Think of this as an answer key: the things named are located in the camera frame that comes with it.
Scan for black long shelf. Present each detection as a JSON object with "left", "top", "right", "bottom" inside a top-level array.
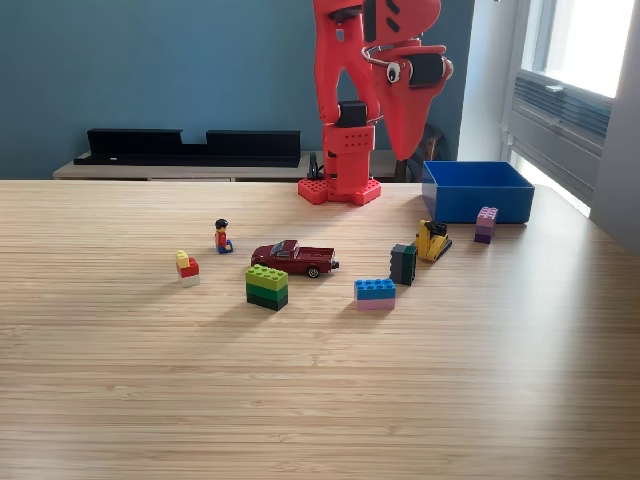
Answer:
[{"left": 73, "top": 128, "right": 303, "bottom": 168}]

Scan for yellow red white brick stack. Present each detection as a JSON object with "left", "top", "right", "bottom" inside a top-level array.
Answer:
[{"left": 174, "top": 249, "right": 201, "bottom": 288}]

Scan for green brick stack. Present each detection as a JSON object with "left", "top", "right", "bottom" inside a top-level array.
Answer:
[{"left": 244, "top": 263, "right": 290, "bottom": 312}]

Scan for toy figure red shirt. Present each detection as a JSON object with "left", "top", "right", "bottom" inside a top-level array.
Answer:
[{"left": 213, "top": 218, "right": 235, "bottom": 255}]

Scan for grey and dark green bricks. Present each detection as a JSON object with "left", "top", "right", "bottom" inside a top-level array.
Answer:
[{"left": 388, "top": 243, "right": 419, "bottom": 287}]

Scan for blue plastic box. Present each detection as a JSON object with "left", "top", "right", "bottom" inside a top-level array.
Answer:
[{"left": 420, "top": 160, "right": 536, "bottom": 225}]

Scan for dark red toy pickup car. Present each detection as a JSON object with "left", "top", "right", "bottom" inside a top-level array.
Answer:
[{"left": 250, "top": 239, "right": 341, "bottom": 280}]

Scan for grey window heating unit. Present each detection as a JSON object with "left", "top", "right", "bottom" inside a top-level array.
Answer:
[{"left": 502, "top": 69, "right": 614, "bottom": 204}]

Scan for pale wooden sideboard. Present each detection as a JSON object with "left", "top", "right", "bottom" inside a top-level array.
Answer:
[{"left": 52, "top": 149, "right": 401, "bottom": 184}]

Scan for dark wooden chair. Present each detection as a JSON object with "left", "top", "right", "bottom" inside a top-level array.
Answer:
[{"left": 393, "top": 123, "right": 446, "bottom": 184}]

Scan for purple brick stack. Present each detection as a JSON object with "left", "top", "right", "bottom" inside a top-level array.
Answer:
[{"left": 473, "top": 205, "right": 499, "bottom": 245}]

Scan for blue and pink brick stack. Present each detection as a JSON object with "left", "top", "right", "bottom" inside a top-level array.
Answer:
[{"left": 353, "top": 277, "right": 397, "bottom": 312}]

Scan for bright window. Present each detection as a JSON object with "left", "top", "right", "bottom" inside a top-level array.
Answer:
[{"left": 519, "top": 0, "right": 640, "bottom": 99}]

